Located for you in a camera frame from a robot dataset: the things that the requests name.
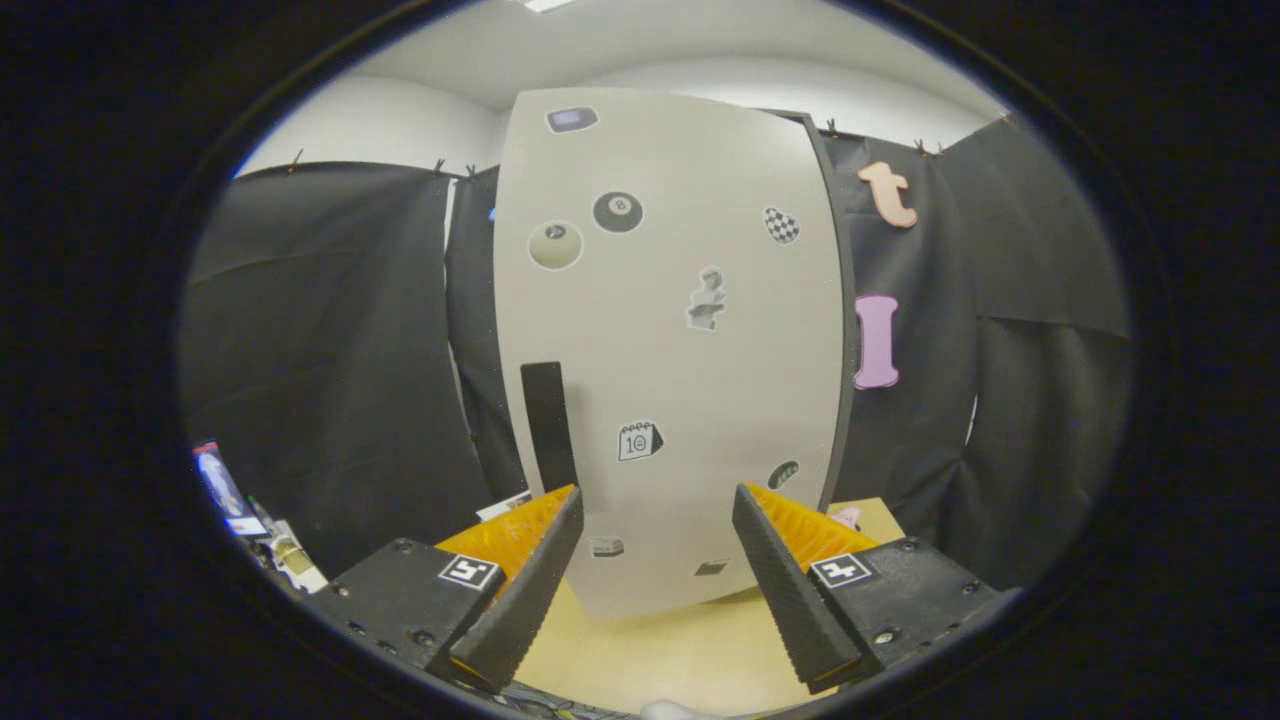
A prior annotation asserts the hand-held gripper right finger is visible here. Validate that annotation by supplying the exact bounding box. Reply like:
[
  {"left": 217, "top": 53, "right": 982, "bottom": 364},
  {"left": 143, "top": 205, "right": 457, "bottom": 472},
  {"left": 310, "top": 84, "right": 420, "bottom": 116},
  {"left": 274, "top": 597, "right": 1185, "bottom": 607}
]
[{"left": 732, "top": 482, "right": 1023, "bottom": 697}]

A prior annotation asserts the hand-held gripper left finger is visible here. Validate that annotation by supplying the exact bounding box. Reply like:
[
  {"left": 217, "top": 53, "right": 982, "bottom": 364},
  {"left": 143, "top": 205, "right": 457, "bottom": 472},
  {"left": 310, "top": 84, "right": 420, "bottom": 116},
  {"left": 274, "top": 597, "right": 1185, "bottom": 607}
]
[{"left": 303, "top": 484, "right": 586, "bottom": 694}]

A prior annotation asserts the black cabinet door handle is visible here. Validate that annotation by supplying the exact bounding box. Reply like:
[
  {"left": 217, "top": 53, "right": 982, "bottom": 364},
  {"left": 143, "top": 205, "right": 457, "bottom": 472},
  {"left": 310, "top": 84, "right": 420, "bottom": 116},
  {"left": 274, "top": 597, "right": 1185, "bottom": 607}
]
[{"left": 519, "top": 361, "right": 582, "bottom": 494}]

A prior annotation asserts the grey shoe cabinet door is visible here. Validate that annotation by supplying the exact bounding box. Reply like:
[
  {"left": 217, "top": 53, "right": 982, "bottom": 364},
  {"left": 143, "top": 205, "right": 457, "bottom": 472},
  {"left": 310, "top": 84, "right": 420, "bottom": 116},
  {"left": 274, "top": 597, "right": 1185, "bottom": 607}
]
[{"left": 492, "top": 87, "right": 847, "bottom": 620}]

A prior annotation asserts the grey shoe cabinet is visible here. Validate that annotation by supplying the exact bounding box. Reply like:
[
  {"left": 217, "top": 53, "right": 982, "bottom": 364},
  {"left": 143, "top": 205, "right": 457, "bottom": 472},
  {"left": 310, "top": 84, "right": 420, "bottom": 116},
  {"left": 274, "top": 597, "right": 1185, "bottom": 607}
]
[{"left": 760, "top": 105, "right": 862, "bottom": 516}]

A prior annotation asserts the printed paper sheet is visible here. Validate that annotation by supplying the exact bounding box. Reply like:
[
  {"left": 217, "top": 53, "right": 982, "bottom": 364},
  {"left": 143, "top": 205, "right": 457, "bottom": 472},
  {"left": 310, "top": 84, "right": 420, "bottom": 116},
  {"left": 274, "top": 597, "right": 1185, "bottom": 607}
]
[{"left": 475, "top": 489, "right": 537, "bottom": 524}]

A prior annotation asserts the beige small object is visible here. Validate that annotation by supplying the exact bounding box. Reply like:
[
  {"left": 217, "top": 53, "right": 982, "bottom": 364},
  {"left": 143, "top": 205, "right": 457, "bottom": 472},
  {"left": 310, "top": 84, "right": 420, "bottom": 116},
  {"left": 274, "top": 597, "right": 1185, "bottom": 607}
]
[{"left": 262, "top": 518, "right": 329, "bottom": 595}]

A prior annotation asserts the black backdrop cloth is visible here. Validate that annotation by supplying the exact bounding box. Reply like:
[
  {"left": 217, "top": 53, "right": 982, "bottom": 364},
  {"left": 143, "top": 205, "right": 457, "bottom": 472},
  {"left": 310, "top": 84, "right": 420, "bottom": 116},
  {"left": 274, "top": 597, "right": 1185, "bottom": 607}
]
[{"left": 180, "top": 113, "right": 1136, "bottom": 593}]

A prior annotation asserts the blue printed packet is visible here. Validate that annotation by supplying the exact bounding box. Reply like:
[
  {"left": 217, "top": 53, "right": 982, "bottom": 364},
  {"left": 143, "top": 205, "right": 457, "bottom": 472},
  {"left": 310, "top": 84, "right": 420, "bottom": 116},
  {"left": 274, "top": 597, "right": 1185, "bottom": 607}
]
[{"left": 193, "top": 439, "right": 269, "bottom": 538}]

